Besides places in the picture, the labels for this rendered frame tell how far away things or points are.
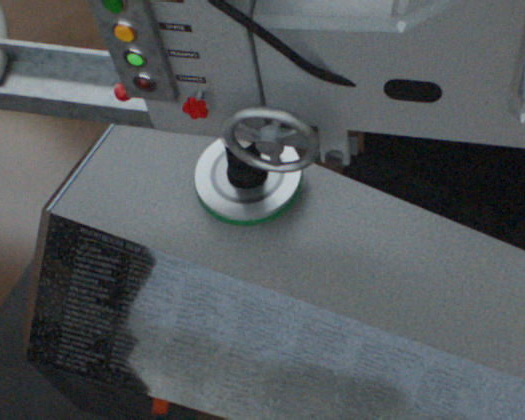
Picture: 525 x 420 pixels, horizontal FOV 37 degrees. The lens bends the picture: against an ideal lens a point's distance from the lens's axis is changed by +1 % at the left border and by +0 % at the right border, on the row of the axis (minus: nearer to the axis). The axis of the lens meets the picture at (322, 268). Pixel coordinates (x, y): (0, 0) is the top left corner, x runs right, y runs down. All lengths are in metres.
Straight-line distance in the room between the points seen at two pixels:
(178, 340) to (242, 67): 0.66
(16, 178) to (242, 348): 1.57
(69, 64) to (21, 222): 1.34
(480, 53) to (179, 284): 0.78
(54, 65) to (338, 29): 0.66
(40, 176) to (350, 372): 1.71
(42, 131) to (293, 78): 1.96
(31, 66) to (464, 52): 0.84
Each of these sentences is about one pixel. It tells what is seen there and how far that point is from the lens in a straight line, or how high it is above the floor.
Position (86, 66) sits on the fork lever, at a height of 1.12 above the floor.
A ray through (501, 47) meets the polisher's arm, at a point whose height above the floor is 1.41.
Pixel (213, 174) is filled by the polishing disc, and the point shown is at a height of 0.92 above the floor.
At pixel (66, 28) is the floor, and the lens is 3.35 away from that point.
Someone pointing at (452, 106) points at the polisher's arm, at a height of 1.29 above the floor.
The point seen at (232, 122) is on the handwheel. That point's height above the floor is 1.28.
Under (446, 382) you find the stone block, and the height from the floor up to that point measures 0.82.
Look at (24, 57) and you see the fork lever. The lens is 1.58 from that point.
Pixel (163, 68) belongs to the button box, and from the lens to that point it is 1.18.
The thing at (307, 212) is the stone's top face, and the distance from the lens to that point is 1.56.
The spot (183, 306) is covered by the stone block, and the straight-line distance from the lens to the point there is 1.58.
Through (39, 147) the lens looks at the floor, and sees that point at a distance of 2.99.
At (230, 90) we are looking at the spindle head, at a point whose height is 1.29.
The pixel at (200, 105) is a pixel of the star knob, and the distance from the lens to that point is 1.19.
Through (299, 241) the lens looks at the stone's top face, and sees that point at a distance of 1.53.
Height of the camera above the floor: 2.17
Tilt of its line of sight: 61 degrees down
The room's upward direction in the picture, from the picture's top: 7 degrees counter-clockwise
